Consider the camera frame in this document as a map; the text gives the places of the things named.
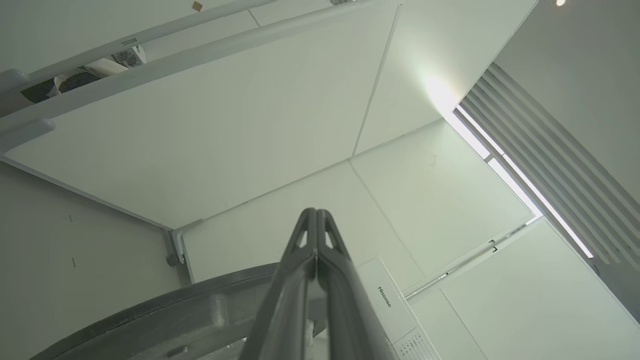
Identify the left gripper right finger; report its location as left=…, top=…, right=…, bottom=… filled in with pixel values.
left=316, top=209, right=398, bottom=360

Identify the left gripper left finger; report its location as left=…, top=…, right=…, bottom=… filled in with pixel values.
left=239, top=207, right=319, bottom=360

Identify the grey curved rim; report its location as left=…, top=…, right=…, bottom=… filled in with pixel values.
left=30, top=262, right=326, bottom=360

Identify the white front-load washing machine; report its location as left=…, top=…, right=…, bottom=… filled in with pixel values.
left=310, top=257, right=443, bottom=360

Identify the white partition panel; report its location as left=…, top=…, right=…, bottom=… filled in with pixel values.
left=172, top=119, right=537, bottom=301

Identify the grey slatted window blind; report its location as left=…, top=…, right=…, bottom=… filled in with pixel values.
left=445, top=62, right=640, bottom=323

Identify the white metal frame beam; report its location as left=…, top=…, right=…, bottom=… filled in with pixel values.
left=0, top=0, right=281, bottom=96

